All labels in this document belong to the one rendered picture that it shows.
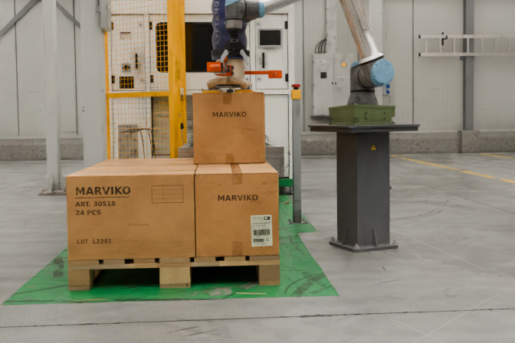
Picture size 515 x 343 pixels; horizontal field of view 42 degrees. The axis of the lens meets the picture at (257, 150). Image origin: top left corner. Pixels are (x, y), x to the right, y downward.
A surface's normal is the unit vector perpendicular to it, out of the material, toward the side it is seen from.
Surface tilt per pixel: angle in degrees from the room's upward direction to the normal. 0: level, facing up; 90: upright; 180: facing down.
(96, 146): 90
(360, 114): 90
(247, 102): 90
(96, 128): 90
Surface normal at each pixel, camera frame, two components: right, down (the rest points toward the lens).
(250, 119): -0.02, 0.05
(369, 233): 0.41, 0.04
